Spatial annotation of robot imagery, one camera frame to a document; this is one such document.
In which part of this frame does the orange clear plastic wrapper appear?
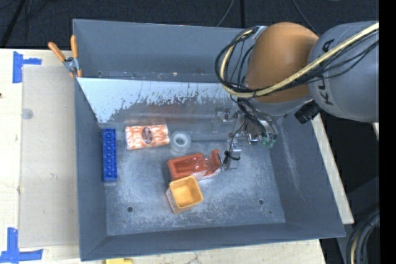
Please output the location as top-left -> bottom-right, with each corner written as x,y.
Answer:
197,149 -> 223,182

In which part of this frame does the grey metal bin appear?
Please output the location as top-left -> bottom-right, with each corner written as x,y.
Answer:
72,18 -> 347,262

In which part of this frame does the clear tape roll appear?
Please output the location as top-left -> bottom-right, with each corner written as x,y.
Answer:
170,130 -> 192,153

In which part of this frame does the red-orange square cup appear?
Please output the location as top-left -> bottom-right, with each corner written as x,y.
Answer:
163,152 -> 205,182

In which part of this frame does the yellow-orange square cup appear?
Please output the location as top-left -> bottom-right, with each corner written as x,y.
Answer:
165,175 -> 205,215

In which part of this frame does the orange and white snack packet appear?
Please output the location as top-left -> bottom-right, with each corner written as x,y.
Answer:
124,123 -> 171,151

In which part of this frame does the blue studded building block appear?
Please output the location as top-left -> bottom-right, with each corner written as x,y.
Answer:
101,127 -> 119,182

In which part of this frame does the pale wood flat board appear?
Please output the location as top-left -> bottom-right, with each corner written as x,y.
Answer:
17,64 -> 81,249

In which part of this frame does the black cylinder on white bracket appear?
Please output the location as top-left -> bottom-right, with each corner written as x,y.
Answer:
293,99 -> 322,126

